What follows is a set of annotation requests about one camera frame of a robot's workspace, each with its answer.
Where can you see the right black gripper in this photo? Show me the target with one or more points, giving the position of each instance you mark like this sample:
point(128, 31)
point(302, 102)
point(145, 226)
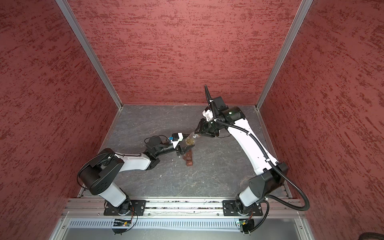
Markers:
point(204, 128)

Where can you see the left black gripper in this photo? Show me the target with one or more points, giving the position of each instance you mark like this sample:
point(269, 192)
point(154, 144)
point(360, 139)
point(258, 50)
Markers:
point(183, 149)

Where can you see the brown pill organizer strip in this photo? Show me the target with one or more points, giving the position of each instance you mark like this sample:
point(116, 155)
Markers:
point(188, 157)

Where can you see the amber glass pill jar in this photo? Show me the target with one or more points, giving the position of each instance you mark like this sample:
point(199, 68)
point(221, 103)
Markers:
point(191, 139)

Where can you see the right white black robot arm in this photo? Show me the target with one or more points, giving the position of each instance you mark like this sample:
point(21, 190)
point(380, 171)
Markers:
point(218, 116)

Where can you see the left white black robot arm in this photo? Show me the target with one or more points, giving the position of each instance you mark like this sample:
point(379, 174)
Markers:
point(98, 175)

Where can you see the aluminium front rail frame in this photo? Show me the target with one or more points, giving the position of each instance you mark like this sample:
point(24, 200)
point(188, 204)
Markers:
point(156, 208)

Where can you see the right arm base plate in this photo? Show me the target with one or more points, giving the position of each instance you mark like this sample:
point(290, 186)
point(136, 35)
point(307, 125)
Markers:
point(229, 207)

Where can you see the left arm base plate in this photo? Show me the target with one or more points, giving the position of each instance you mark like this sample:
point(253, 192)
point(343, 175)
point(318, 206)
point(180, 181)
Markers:
point(134, 207)

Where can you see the white slotted cable duct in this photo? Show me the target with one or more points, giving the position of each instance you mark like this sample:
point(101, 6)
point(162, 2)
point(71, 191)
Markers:
point(229, 225)

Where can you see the right aluminium corner post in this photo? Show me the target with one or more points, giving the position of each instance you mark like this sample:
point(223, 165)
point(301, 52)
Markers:
point(290, 37)

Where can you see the aluminium corner post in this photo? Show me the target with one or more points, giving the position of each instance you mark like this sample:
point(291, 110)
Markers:
point(79, 33)
point(290, 37)

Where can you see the left aluminium corner post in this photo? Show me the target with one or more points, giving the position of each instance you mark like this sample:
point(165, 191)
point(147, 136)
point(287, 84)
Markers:
point(79, 33)

